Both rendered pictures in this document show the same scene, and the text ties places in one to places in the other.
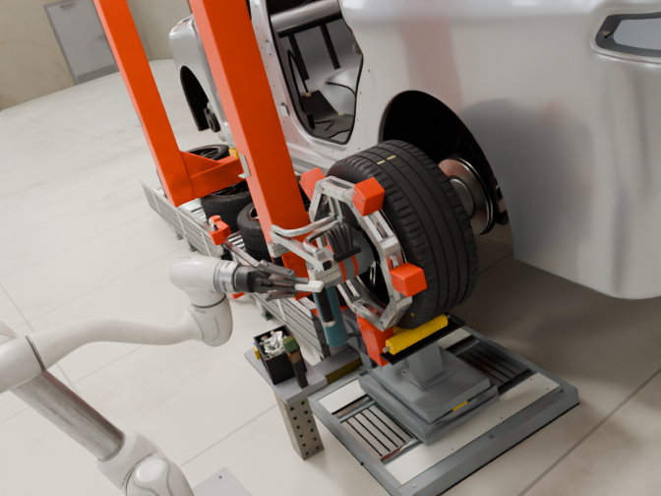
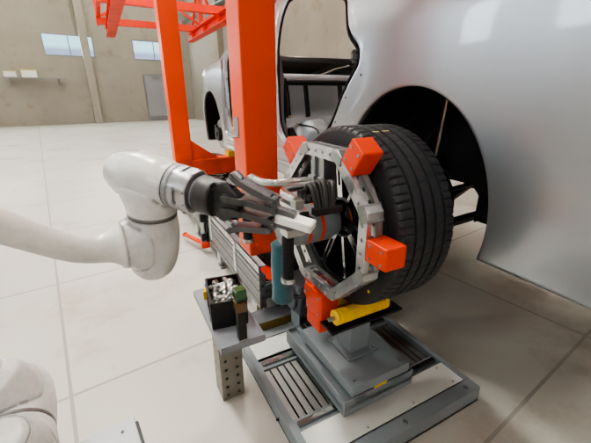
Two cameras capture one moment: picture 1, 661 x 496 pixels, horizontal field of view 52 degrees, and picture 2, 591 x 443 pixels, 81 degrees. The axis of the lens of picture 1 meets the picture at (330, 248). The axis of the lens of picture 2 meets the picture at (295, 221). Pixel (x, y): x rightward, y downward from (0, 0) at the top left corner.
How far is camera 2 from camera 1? 1.18 m
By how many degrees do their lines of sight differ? 6
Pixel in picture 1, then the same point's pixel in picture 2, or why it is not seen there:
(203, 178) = (201, 163)
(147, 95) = (177, 95)
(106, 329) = not seen: outside the picture
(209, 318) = (143, 238)
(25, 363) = not seen: outside the picture
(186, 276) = (123, 170)
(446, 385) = (369, 360)
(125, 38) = (171, 50)
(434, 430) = (353, 404)
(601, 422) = (501, 425)
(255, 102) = (259, 69)
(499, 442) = (412, 429)
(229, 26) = not seen: outside the picture
